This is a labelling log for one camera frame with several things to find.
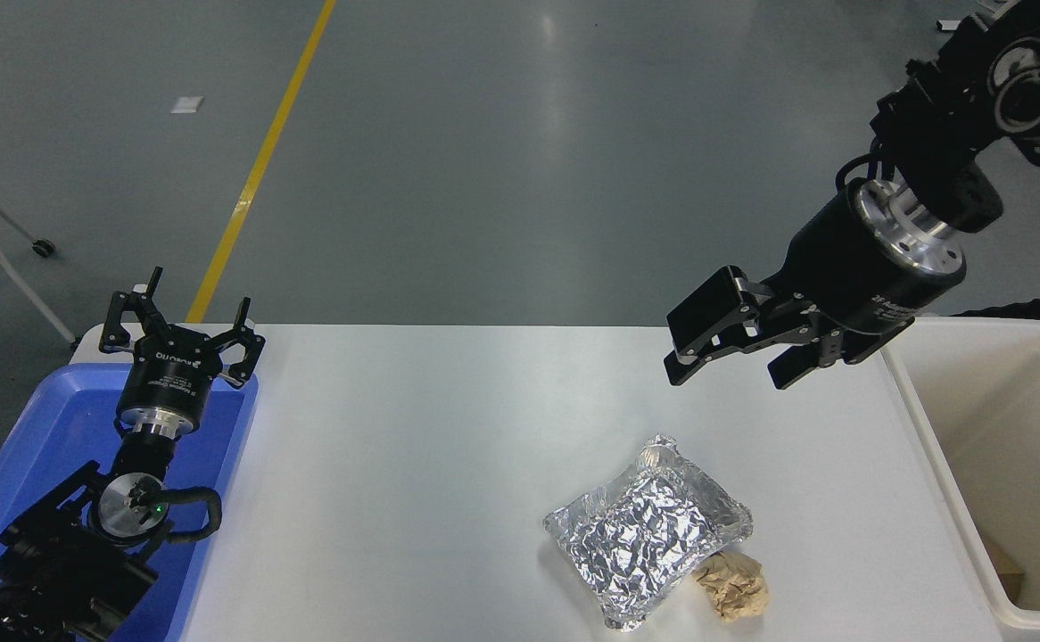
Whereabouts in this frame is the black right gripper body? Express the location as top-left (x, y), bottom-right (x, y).
top-left (765, 188), bottom-right (968, 364)

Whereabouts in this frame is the large pale plastic bin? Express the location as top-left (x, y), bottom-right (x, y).
top-left (879, 317), bottom-right (1040, 633)

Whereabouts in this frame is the silver foil plate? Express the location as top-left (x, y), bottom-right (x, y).
top-left (543, 434), bottom-right (753, 633)

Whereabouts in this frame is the blue plastic tray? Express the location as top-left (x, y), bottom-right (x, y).
top-left (0, 361), bottom-right (260, 642)

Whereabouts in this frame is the crumpled tan paper ball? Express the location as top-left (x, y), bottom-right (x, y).
top-left (692, 551), bottom-right (771, 623)

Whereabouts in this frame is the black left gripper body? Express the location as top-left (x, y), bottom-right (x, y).
top-left (117, 325), bottom-right (228, 423)

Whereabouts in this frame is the brown cardboard piece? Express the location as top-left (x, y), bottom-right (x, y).
top-left (979, 532), bottom-right (1028, 601)

